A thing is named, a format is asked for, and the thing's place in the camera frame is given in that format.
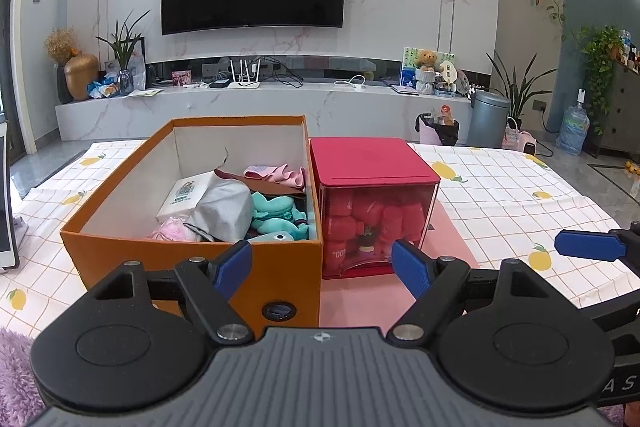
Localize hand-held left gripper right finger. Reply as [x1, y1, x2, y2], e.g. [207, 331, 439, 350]
[387, 238, 556, 344]

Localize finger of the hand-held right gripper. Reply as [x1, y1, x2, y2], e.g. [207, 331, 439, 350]
[555, 222, 640, 263]

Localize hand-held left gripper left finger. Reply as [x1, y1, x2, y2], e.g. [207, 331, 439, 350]
[87, 239, 256, 344]

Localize grey cloth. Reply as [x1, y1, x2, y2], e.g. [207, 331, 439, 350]
[185, 179, 253, 243]

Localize orange cardboard box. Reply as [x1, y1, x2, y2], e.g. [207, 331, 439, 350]
[60, 115, 325, 327]

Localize teal plush toy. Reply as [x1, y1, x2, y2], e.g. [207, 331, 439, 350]
[247, 191, 318, 242]

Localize brown soft item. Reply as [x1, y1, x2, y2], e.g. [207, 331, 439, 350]
[214, 167, 307, 198]

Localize white tissue packet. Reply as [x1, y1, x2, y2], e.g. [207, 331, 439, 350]
[156, 171, 221, 223]

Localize pink cloth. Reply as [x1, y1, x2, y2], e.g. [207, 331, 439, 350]
[243, 163, 307, 188]

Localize pile of red rolled cloths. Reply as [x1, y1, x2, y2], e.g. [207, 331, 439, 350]
[325, 189, 431, 270]

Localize pink fluffy item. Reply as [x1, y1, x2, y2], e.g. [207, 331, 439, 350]
[149, 217, 201, 243]

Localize checked lemon tablecloth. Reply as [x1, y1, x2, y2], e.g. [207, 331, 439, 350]
[0, 139, 640, 338]

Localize red lidded clear container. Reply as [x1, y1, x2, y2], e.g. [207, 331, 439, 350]
[309, 137, 442, 280]

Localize blue water jug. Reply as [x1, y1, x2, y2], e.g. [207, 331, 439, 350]
[556, 89, 591, 156]

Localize pink heater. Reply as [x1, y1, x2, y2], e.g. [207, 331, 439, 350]
[515, 130, 538, 156]

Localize pink waste bin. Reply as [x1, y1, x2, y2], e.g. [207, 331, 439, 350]
[414, 104, 460, 146]

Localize grey cabinet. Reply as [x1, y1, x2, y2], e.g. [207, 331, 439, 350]
[597, 67, 640, 152]

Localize grey trash can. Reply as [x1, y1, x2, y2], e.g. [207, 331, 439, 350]
[466, 89, 512, 149]

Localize tall leafy potted plant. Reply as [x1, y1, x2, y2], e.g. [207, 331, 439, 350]
[486, 49, 558, 132]

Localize white marble television console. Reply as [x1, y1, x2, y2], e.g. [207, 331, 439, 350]
[54, 54, 488, 142]

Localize white router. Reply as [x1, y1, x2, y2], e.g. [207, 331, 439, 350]
[227, 59, 262, 90]

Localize bushy green cabinet plant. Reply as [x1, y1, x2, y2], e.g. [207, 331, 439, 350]
[572, 24, 626, 108]

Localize white round fan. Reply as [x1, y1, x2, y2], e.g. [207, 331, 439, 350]
[440, 59, 458, 95]

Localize brown teddy bear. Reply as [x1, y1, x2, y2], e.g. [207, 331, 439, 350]
[416, 50, 437, 94]

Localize white plastic bag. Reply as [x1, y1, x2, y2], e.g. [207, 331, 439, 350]
[127, 54, 147, 90]

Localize snack bags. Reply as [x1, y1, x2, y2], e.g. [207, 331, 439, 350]
[87, 77, 121, 98]

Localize white tablet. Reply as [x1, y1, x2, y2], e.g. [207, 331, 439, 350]
[0, 122, 21, 273]

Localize purple fluffy rug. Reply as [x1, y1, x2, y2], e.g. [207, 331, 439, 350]
[0, 327, 48, 427]

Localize long leaf potted plant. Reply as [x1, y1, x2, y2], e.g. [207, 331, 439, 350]
[96, 9, 151, 95]

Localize gold vase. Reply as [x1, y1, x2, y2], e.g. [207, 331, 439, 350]
[65, 54, 100, 102]

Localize dried flower bunch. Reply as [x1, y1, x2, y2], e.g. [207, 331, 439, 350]
[44, 28, 81, 66]

